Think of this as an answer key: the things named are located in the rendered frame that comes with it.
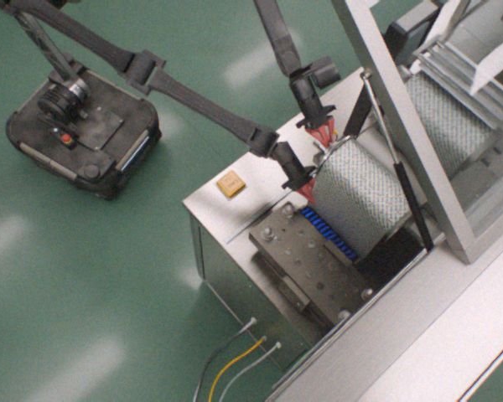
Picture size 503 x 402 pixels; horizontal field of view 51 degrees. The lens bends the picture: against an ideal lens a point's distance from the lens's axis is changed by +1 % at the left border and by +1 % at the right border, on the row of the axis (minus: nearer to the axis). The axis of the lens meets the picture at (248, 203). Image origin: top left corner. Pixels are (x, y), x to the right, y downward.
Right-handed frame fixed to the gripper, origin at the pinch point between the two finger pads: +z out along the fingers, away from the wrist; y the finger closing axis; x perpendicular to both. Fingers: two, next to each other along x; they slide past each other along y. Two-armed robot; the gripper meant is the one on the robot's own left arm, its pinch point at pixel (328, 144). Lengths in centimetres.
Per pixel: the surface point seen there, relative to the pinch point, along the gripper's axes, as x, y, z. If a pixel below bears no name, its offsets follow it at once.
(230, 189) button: -35.9, 17.9, 6.0
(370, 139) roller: 4.2, -10.0, 4.5
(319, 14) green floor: -156, -134, -15
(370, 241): 9.3, 6.9, 26.4
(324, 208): -5.2, 6.9, 17.2
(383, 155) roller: 7.6, -9.4, 9.2
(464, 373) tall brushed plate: 50, 27, 36
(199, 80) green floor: -164, -46, -17
